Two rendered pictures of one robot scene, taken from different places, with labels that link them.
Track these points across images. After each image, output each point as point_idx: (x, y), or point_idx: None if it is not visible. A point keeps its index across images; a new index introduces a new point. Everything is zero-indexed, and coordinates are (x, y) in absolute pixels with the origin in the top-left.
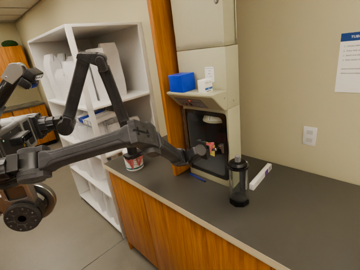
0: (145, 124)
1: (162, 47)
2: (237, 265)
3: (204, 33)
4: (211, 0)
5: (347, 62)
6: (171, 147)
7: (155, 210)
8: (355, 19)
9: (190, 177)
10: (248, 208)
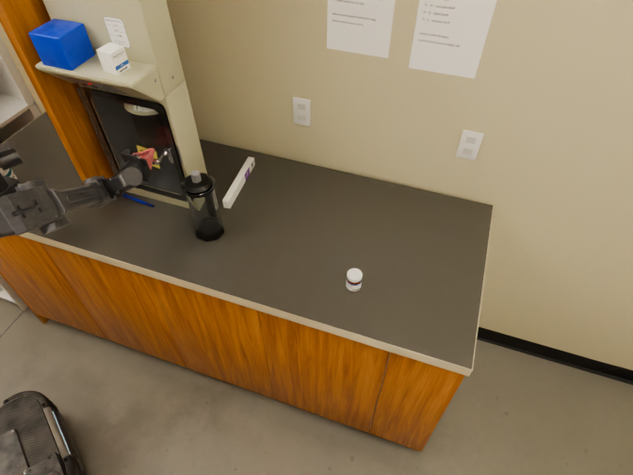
0: (28, 191)
1: None
2: (219, 313)
3: None
4: None
5: (339, 4)
6: (80, 196)
7: (75, 266)
8: None
9: (126, 201)
10: (224, 238)
